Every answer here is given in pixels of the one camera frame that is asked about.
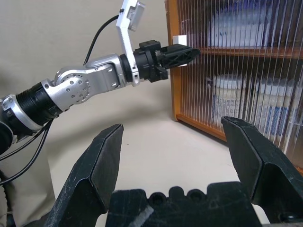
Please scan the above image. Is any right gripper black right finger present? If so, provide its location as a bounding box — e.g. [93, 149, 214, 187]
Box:
[220, 115, 303, 225]

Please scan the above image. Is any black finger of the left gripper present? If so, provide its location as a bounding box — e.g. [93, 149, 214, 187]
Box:
[162, 44, 201, 70]

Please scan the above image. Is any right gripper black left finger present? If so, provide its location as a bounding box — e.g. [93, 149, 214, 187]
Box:
[44, 123, 124, 227]

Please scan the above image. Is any white block door handle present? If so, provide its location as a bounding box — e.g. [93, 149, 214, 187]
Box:
[172, 34, 196, 69]

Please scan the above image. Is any ribbed clear cabinet door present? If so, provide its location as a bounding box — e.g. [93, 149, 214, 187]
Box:
[176, 0, 303, 167]

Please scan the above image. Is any wooden cabinet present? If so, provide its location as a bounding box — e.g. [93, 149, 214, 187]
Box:
[165, 0, 303, 176]

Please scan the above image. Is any brown wooden shelf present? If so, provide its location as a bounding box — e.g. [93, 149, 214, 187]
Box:
[199, 45, 303, 59]

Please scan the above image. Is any white blue box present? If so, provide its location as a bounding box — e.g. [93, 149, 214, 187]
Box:
[207, 74, 245, 125]
[208, 4, 270, 47]
[245, 77, 303, 145]

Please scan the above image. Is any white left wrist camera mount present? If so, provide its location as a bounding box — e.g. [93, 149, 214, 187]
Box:
[116, 0, 147, 88]

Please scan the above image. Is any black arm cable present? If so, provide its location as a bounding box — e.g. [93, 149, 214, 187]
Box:
[0, 119, 53, 185]
[84, 14, 120, 66]

